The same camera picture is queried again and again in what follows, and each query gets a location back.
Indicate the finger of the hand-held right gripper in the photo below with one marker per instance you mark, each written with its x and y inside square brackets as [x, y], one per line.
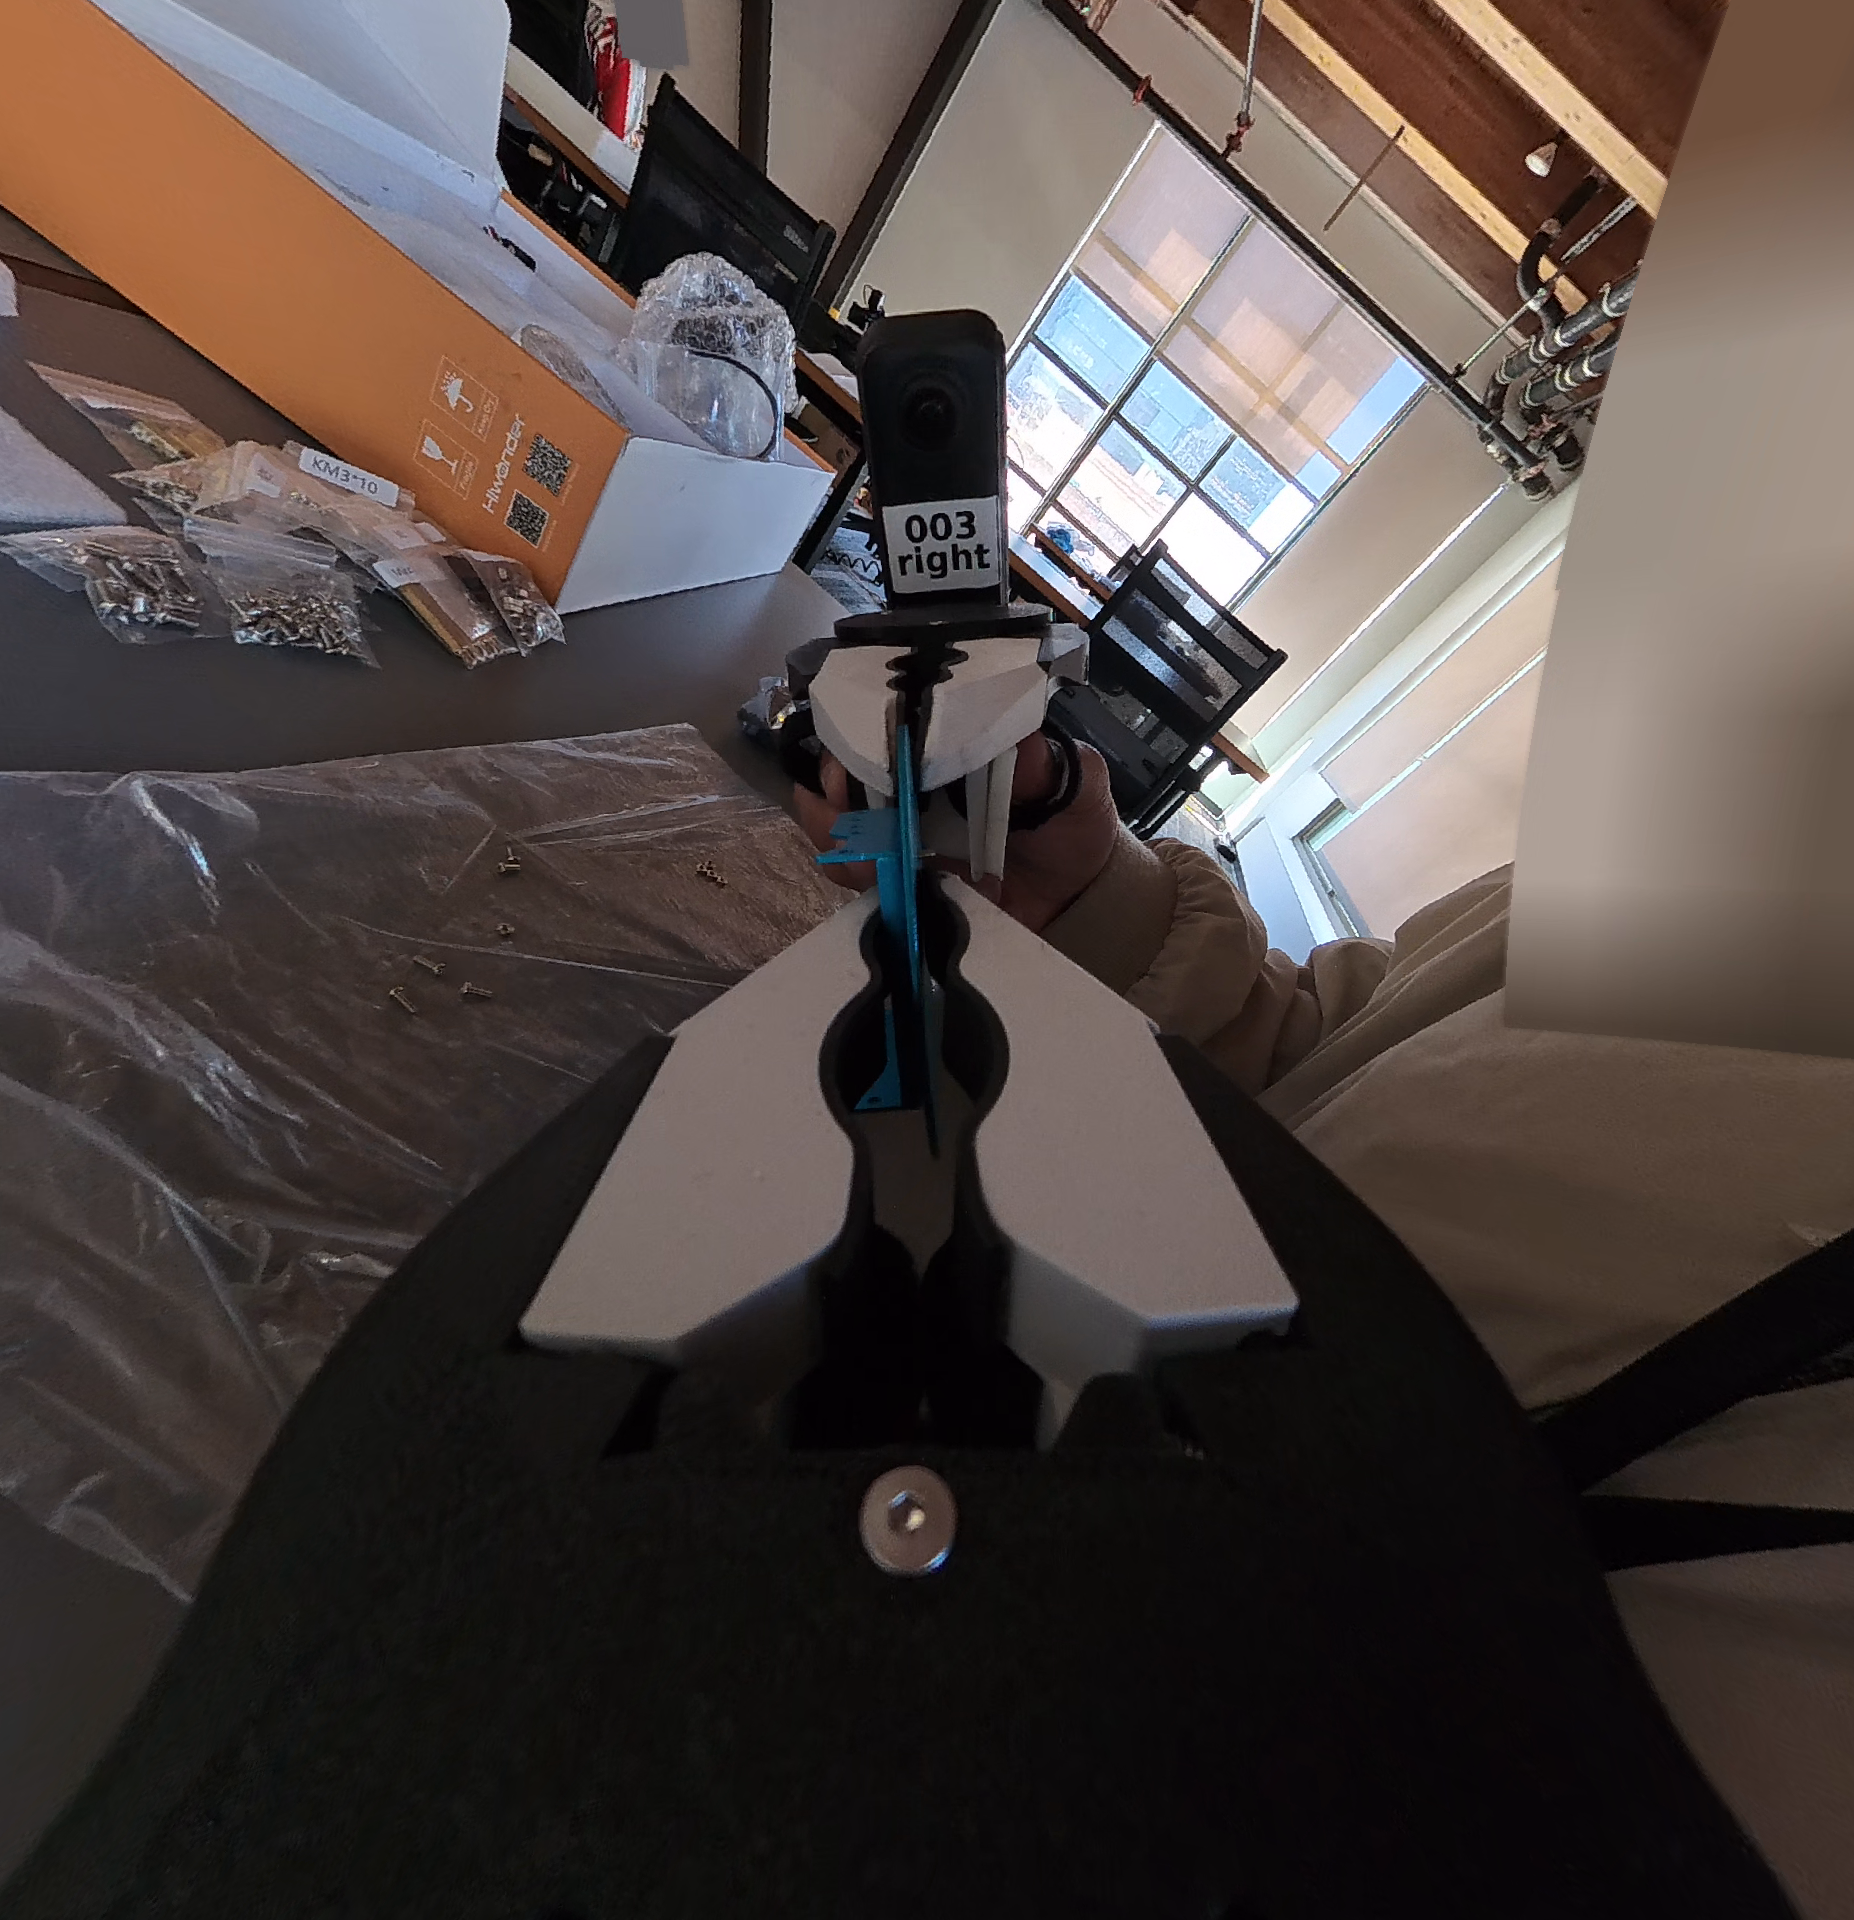
[993, 713]
[853, 713]

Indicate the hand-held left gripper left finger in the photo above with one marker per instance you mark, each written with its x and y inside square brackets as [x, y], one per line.
[688, 1202]

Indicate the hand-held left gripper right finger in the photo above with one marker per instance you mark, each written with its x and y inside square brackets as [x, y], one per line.
[1131, 1202]

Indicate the blue round metal plate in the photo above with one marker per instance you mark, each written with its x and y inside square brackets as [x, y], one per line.
[914, 840]

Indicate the blue perforated mounting bracket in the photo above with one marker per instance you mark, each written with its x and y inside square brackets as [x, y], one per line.
[885, 960]

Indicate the person's right hand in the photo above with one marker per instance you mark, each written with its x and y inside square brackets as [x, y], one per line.
[1063, 870]

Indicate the crumpled dark plastic bag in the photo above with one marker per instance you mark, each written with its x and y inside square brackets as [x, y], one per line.
[772, 704]

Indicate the bubble wrap bag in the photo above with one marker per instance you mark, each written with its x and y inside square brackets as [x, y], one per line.
[703, 329]

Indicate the grid pane window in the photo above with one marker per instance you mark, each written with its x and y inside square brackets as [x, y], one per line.
[1212, 377]

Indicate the clear plastic bag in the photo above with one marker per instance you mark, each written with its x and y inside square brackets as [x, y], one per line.
[267, 1052]

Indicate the pile of small hardware bags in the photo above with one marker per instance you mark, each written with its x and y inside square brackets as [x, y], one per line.
[267, 556]

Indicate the black insulated pipe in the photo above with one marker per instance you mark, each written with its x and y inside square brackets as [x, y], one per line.
[1557, 324]
[1542, 435]

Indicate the orange cardboard box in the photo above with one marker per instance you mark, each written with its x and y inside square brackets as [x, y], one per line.
[267, 270]

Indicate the white foam sheet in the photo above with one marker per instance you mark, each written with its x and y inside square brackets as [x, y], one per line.
[42, 466]

